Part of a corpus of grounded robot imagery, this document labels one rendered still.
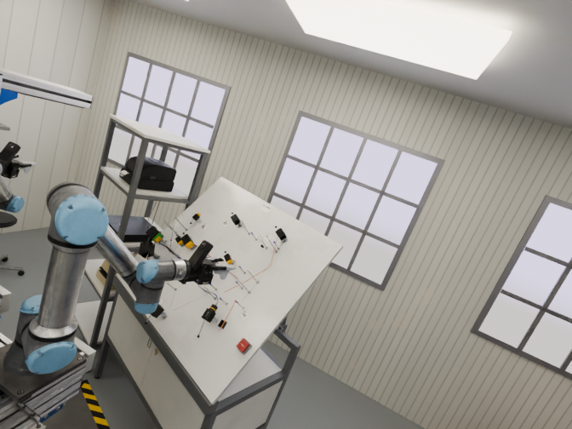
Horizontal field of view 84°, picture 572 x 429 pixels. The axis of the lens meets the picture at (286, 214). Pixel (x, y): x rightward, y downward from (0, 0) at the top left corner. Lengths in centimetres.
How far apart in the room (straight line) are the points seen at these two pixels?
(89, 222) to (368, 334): 299
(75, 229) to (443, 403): 350
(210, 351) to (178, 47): 331
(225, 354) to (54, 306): 94
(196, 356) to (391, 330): 214
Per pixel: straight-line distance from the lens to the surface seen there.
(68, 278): 105
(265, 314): 177
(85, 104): 135
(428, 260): 327
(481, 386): 377
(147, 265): 115
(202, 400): 181
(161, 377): 217
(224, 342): 182
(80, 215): 95
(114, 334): 266
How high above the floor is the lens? 212
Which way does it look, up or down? 12 degrees down
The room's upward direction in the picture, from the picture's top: 21 degrees clockwise
